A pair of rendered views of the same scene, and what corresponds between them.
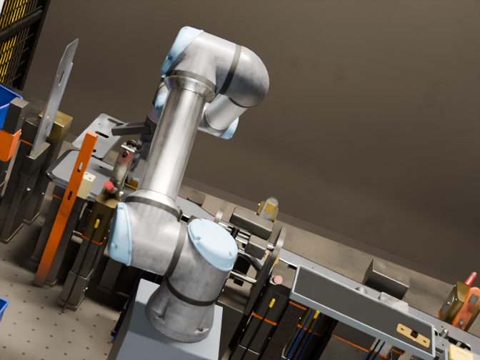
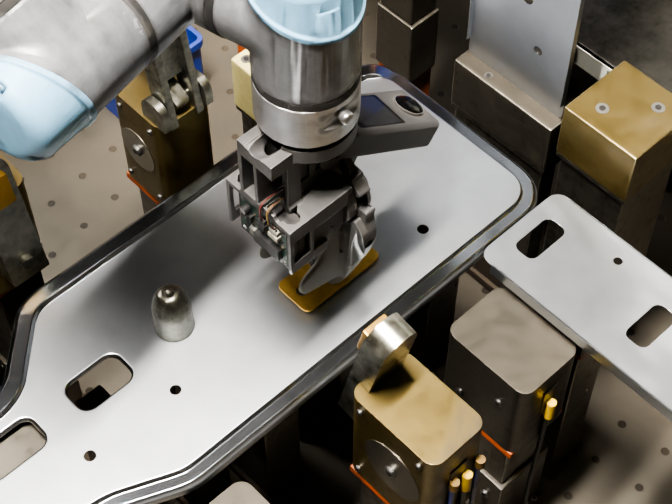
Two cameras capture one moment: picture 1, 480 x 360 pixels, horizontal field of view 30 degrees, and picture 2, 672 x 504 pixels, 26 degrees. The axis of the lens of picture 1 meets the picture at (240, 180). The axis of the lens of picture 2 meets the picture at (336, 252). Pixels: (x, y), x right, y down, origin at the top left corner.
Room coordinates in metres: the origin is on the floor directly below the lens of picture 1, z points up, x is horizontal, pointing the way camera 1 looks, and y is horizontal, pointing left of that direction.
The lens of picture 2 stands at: (2.76, -0.18, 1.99)
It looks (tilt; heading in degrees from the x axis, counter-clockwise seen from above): 55 degrees down; 137
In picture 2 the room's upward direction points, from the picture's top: straight up
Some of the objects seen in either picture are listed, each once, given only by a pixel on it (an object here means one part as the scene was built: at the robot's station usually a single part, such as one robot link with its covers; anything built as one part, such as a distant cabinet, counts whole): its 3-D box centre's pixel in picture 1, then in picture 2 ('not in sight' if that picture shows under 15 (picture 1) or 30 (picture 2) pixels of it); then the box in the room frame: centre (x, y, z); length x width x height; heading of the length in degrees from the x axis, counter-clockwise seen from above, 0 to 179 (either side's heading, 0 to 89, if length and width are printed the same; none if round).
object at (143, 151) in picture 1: (154, 139); (301, 172); (2.26, 0.26, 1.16); 0.09 x 0.08 x 0.12; 90
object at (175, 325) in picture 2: not in sight; (172, 313); (2.21, 0.17, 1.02); 0.03 x 0.03 x 0.07
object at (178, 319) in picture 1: (186, 301); not in sight; (1.61, 0.00, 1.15); 0.15 x 0.15 x 0.10
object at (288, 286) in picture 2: (128, 180); (329, 267); (2.26, 0.29, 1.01); 0.08 x 0.04 x 0.01; 90
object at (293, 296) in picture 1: (363, 311); not in sight; (1.87, -0.40, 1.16); 0.37 x 0.14 x 0.02; 90
